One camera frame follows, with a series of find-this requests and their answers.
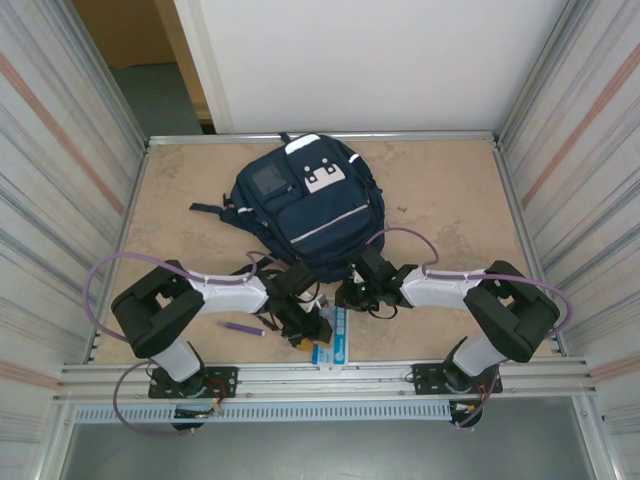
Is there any wide aluminium mounting rail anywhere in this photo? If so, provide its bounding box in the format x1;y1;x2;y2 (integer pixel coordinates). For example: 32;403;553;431
52;357;599;404

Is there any aluminium corner post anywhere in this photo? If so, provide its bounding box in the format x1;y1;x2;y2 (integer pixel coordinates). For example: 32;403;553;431
49;0;151;149
497;0;591;146

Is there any controller board with wires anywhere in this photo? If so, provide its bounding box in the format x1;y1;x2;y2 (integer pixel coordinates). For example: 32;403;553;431
447;399;484;430
172;404;224;431

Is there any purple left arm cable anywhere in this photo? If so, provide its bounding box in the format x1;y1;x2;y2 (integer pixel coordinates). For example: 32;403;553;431
83;251;276;440

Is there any grey slotted cable duct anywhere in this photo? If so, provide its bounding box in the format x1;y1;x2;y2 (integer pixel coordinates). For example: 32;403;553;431
72;402;451;424

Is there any navy blue backpack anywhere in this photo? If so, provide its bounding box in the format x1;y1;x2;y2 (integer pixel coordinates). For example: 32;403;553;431
188;131;387;284

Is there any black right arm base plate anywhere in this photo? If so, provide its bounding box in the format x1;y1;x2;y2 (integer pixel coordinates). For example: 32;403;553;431
410;363;503;397

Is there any purple pen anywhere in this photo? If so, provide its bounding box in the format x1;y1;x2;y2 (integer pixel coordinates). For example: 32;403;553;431
217;321;267;337

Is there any aluminium table edge rail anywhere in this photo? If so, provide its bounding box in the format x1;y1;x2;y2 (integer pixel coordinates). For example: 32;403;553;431
145;130;501;147

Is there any blue white plastic packet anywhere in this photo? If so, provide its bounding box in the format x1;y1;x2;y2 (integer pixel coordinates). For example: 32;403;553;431
310;305;351;374

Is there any white door frame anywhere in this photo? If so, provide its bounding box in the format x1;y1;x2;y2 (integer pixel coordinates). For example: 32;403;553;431
172;0;236;135

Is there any aluminium table side rail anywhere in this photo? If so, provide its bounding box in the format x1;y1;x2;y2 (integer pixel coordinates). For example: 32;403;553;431
83;142;151;364
492;142;567;357

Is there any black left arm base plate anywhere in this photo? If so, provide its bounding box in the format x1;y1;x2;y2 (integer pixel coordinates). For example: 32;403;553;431
148;366;239;400

